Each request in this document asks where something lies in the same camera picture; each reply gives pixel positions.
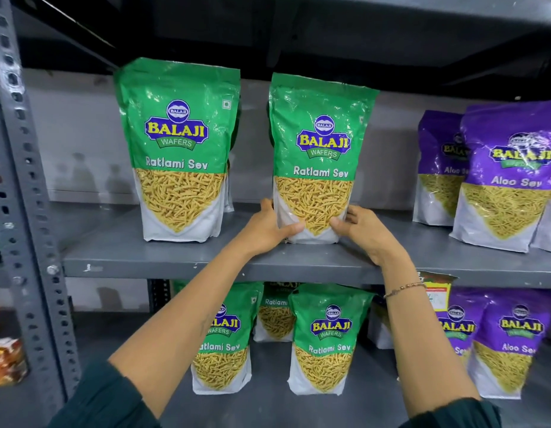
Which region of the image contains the person's left hand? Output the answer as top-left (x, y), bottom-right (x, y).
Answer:
top-left (236, 198), bottom-right (306, 260)

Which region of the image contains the person's right hand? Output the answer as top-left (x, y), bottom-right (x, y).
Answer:
top-left (330, 205), bottom-right (410, 268)

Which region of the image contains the green snack packet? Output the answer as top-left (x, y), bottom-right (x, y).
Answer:
top-left (269, 73), bottom-right (380, 246)
top-left (252, 282), bottom-right (299, 343)
top-left (287, 284), bottom-right (375, 396)
top-left (191, 282), bottom-right (264, 395)
top-left (114, 57), bottom-right (241, 243)
top-left (224, 159), bottom-right (235, 213)

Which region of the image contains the person's left forearm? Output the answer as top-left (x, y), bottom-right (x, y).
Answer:
top-left (108, 240), bottom-right (263, 418)

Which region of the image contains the person's right forearm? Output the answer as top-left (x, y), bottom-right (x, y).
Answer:
top-left (379, 251), bottom-right (481, 417)

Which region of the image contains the snack packet with white base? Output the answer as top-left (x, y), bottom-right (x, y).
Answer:
top-left (367, 302), bottom-right (395, 351)

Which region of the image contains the purple snack packet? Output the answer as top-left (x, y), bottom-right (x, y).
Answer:
top-left (467, 289), bottom-right (551, 400)
top-left (436, 287), bottom-right (488, 368)
top-left (449, 100), bottom-right (551, 253)
top-left (530, 171), bottom-right (551, 254)
top-left (412, 110), bottom-right (470, 227)

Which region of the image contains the yellow shelf label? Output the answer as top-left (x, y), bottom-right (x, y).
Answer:
top-left (418, 271), bottom-right (457, 313)

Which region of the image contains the grey metal shelf rack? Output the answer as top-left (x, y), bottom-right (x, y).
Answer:
top-left (0, 0), bottom-right (551, 428)

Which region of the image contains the dark green right sleeve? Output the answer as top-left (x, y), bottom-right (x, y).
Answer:
top-left (399, 397), bottom-right (503, 428)

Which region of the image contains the dark green sleeve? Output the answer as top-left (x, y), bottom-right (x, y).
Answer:
top-left (48, 360), bottom-right (163, 428)
top-left (399, 397), bottom-right (503, 428)

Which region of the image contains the dark green left sleeve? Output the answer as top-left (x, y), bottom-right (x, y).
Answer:
top-left (48, 360), bottom-right (163, 428)

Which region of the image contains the orange printed box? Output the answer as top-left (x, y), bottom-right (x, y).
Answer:
top-left (0, 337), bottom-right (29, 388)

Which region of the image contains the thin beaded bracelet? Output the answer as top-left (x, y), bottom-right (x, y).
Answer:
top-left (383, 282), bottom-right (427, 299)

